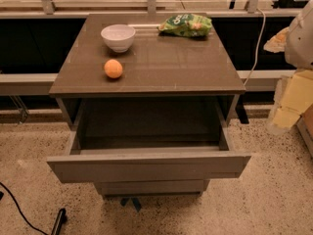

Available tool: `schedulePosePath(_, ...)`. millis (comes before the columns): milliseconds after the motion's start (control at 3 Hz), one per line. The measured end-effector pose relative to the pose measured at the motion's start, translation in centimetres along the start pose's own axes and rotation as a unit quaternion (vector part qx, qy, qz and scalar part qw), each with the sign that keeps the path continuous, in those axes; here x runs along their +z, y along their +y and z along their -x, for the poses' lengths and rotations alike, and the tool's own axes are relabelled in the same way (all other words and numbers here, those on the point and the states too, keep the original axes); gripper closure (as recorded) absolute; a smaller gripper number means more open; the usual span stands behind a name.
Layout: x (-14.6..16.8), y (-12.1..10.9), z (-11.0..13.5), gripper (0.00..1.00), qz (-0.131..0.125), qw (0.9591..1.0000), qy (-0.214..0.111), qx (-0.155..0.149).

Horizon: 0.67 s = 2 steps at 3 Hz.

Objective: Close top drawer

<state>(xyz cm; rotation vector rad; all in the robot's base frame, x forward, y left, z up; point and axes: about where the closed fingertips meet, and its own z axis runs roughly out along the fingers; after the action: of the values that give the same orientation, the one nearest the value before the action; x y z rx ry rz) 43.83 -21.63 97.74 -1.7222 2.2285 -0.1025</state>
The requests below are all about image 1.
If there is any black floor cable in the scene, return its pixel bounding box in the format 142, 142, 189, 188
0, 181, 50, 235

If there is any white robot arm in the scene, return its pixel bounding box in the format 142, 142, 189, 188
267, 0, 313, 135

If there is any grey lower drawer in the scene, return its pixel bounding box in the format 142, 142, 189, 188
95, 179, 209, 197

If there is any grey drawer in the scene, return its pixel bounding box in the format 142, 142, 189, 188
47, 99, 250, 183
95, 179, 209, 197

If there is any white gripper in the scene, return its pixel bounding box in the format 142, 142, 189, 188
267, 69, 313, 135

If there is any cardboard box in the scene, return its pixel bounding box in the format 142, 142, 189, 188
297, 105, 313, 157

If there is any white cable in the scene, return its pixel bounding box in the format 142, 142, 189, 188
243, 7, 267, 86

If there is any green chip bag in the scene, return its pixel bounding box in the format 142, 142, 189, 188
157, 14, 212, 37

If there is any grey drawer cabinet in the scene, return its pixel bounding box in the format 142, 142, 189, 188
50, 14, 246, 122

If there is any grey top drawer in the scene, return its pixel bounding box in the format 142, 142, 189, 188
47, 99, 250, 183

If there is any white bowl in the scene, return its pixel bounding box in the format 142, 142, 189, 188
101, 24, 136, 53

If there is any orange fruit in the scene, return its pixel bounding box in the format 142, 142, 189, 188
104, 59, 123, 78

